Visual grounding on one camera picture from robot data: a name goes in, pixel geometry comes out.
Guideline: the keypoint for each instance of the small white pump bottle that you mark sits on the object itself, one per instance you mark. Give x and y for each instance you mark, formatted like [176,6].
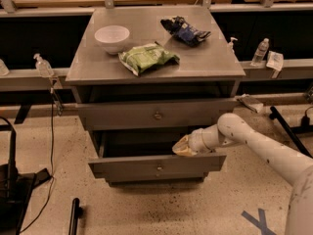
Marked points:
[231,43]

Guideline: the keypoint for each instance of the grey top drawer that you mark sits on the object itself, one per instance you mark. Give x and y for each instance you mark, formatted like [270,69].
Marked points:
[153,114]

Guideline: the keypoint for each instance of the black floor bar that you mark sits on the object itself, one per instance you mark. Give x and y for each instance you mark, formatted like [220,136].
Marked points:
[75,215]

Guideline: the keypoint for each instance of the clear bottle far left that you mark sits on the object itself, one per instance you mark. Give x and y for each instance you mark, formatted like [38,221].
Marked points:
[3,68]

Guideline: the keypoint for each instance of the white bowl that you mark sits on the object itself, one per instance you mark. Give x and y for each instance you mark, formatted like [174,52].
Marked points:
[112,38]

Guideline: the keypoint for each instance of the blue chip bag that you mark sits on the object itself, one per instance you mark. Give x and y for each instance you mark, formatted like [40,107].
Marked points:
[181,30]

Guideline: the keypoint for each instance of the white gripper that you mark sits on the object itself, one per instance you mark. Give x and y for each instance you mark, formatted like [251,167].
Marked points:
[197,142]

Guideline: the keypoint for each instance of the grey drawer cabinet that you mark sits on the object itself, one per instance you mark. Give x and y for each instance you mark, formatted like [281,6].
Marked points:
[207,71]

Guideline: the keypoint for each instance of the black stand leg right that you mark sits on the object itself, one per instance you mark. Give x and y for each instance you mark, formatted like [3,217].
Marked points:
[292,132]

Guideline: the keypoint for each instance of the clear plastic water bottle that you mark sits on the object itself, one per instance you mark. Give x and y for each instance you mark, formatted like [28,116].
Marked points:
[260,52]

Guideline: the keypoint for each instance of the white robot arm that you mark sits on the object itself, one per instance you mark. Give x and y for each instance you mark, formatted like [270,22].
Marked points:
[294,167]

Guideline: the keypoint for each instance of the white wipes packet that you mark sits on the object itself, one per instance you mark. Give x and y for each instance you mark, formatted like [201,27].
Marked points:
[275,61]

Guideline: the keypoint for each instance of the black stand base left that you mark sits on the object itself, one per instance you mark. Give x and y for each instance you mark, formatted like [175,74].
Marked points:
[15,188]

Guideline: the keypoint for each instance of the folded grey cloth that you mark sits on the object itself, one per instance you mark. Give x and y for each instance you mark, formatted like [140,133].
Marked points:
[251,103]

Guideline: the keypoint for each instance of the green chip bag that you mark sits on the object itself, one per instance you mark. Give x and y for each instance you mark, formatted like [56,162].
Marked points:
[141,58]

